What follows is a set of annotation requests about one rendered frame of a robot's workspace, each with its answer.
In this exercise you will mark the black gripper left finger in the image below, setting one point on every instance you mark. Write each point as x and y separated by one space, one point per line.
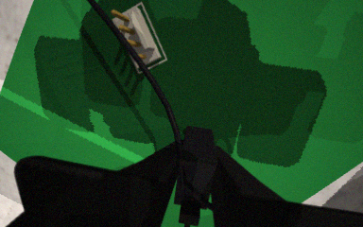
133 196

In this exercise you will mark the green circuit board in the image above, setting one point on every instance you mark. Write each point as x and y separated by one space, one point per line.
280 83

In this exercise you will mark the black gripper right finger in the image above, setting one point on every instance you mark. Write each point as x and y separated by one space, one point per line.
241 200

